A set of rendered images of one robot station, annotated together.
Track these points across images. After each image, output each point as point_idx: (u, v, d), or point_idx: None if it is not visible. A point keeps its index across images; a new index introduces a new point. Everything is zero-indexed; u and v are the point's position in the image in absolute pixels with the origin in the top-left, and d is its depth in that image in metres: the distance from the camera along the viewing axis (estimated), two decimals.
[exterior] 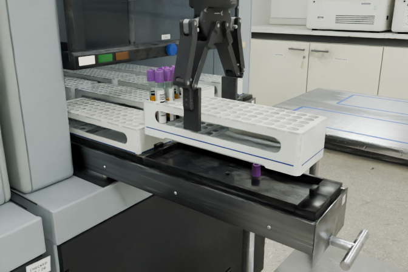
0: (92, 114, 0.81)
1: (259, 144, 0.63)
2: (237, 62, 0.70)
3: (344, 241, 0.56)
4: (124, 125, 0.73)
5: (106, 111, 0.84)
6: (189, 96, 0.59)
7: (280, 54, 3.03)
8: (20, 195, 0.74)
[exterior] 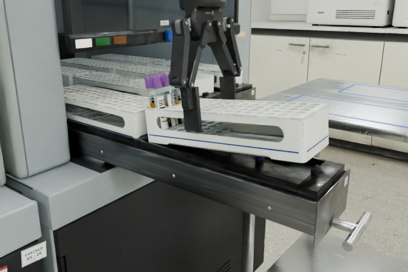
0: (89, 99, 0.80)
1: (263, 139, 0.62)
2: (234, 62, 0.70)
3: (346, 223, 0.55)
4: (121, 108, 0.72)
5: (104, 96, 0.83)
6: (186, 96, 0.59)
7: (280, 50, 3.02)
8: (16, 180, 0.72)
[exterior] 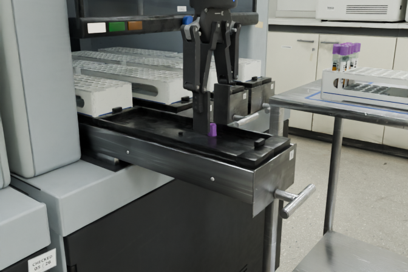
0: None
1: None
2: (190, 80, 0.59)
3: (288, 193, 0.56)
4: (81, 88, 0.73)
5: None
6: None
7: (288, 46, 2.94)
8: (22, 180, 0.65)
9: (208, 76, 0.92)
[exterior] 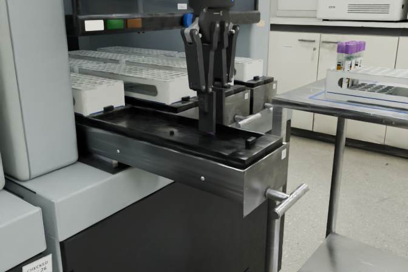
0: None
1: None
2: (195, 81, 0.60)
3: (280, 193, 0.55)
4: (71, 87, 0.72)
5: None
6: None
7: (289, 45, 2.92)
8: (17, 183, 0.63)
9: None
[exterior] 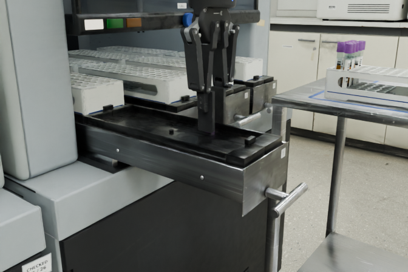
0: None
1: None
2: (194, 81, 0.60)
3: (279, 192, 0.55)
4: (71, 86, 0.72)
5: None
6: None
7: (289, 45, 2.92)
8: (16, 182, 0.63)
9: None
